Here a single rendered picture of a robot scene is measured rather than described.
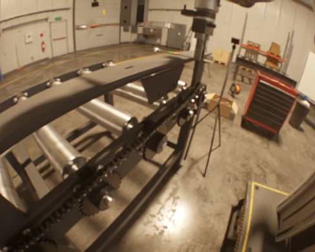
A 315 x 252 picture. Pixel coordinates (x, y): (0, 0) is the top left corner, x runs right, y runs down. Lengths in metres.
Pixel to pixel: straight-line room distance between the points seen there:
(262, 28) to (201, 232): 10.34
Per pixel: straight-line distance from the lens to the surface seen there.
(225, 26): 10.55
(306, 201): 1.23
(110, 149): 0.46
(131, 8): 0.25
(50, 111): 0.23
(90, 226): 1.36
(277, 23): 10.77
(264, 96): 2.51
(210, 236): 1.39
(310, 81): 4.80
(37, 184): 0.68
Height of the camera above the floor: 1.26
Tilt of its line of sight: 37 degrees down
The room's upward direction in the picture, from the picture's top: 6 degrees clockwise
